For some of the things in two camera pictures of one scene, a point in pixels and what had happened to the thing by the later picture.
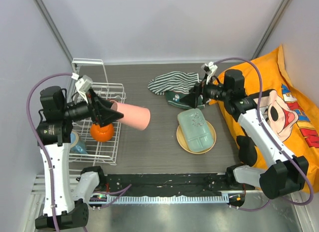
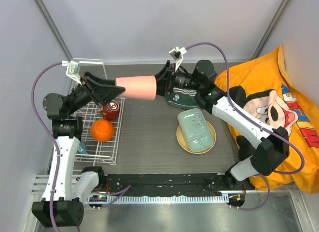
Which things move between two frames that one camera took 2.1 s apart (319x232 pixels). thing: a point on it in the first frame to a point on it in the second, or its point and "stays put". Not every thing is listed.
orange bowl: (101, 134) stays put
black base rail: (178, 184) stays put
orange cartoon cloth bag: (287, 120) stays put
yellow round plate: (182, 143) stays put
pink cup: (135, 116) to (142, 87)
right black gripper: (191, 99) to (165, 79)
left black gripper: (101, 110) to (103, 91)
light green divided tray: (196, 129) stays put
